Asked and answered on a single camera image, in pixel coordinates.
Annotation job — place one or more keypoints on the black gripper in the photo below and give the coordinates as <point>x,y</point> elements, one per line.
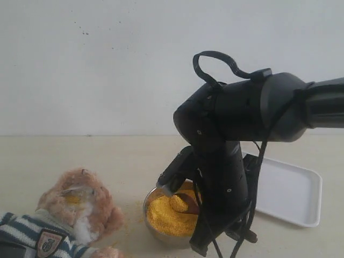
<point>215,218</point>

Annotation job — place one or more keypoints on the teddy bear striped sweater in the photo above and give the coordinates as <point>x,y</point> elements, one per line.
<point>77,211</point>

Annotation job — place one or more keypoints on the brown wooden spoon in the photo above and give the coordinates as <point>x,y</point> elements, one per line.
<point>185,204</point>

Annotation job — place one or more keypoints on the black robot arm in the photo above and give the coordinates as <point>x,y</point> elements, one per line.
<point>227,128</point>

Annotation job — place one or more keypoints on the stainless steel bowl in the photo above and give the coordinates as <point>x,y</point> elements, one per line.
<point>169,241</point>

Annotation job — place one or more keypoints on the yellow millet grains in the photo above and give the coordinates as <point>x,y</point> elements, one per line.
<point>162,218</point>

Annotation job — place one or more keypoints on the white rectangular tray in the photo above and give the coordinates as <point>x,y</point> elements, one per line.
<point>289,193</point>

